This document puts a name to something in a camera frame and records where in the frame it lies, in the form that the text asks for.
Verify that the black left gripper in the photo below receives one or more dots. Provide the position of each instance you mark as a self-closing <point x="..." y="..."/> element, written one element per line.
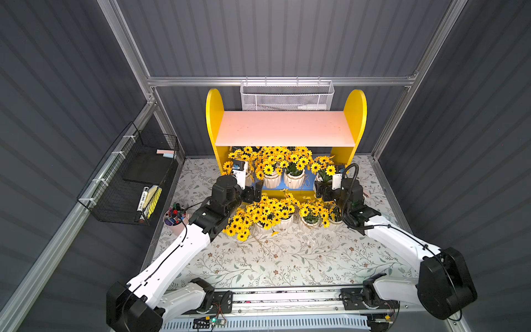
<point x="253" y="193"/>

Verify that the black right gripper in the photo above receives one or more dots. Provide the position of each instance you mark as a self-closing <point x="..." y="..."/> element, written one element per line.
<point x="324" y="191"/>

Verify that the sunflower pot top shelf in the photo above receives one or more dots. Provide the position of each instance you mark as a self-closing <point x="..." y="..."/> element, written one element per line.
<point x="266" y="213"/>
<point x="315" y="213"/>

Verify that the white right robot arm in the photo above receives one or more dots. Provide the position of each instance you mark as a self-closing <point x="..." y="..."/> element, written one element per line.
<point x="443" y="286"/>

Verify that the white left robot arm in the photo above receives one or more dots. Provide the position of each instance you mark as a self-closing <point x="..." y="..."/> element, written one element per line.
<point x="144" y="303"/>

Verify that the yellow wooden shelf unit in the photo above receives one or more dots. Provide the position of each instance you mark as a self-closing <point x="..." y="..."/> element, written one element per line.
<point x="340" y="130"/>

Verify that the pen holder with markers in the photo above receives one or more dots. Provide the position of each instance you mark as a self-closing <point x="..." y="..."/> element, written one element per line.
<point x="176" y="219"/>

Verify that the pink sticky note pad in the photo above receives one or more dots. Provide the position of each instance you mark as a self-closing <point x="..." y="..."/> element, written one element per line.
<point x="166" y="153"/>

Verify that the yellow book in basket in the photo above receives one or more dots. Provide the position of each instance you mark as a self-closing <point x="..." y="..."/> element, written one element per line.
<point x="148" y="202"/>

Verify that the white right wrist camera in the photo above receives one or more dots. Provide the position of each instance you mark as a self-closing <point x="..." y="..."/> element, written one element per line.
<point x="337" y="181"/>

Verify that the white wire basket behind shelf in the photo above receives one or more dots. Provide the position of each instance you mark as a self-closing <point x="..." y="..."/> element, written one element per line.
<point x="286" y="96"/>

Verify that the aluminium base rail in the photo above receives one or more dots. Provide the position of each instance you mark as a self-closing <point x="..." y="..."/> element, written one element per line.
<point x="305" y="308"/>

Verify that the black wire wall basket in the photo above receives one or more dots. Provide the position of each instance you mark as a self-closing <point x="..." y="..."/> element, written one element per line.
<point x="113" y="194"/>

